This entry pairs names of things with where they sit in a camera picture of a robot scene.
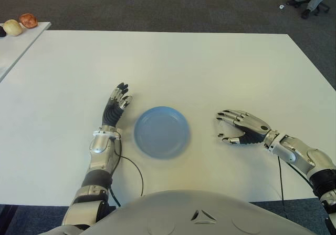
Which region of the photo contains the grey robot torso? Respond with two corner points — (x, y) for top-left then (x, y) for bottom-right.
(44, 189), (320, 235)

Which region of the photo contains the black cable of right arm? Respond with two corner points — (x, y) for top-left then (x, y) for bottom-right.
(277, 156), (316, 214)

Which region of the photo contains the blue round plate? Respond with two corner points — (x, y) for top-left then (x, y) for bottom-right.
(133, 106), (190, 160)

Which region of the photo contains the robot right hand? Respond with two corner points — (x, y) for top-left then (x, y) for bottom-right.
(215, 108), (272, 146)

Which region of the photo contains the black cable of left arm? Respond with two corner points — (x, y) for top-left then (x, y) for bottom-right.
(110, 137), (144, 207)

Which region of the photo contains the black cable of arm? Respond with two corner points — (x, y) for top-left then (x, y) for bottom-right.
(110, 137), (144, 207)
(277, 156), (316, 214)

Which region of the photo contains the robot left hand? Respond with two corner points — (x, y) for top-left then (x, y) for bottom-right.
(101, 82), (133, 128)

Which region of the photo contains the white side table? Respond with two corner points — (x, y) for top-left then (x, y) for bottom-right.
(0, 22), (51, 83)

